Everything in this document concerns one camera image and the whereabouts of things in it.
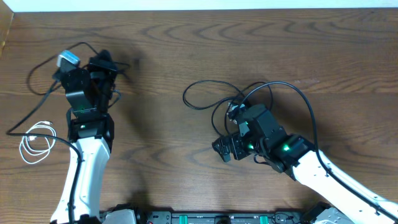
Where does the right camera black cable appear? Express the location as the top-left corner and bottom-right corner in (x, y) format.
(239, 80), (398, 222)

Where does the white cable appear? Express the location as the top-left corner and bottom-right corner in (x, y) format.
(18, 120), (57, 165)

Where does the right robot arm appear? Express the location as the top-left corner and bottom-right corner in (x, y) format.
(212, 105), (397, 223)

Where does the thin black cable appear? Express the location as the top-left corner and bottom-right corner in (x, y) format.
(182, 79), (274, 138)

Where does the camera black cable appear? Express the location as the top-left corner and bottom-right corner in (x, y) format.
(5, 79), (85, 224)
(239, 80), (398, 222)

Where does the left camera black cable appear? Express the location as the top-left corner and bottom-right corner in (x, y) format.
(5, 79), (85, 224)

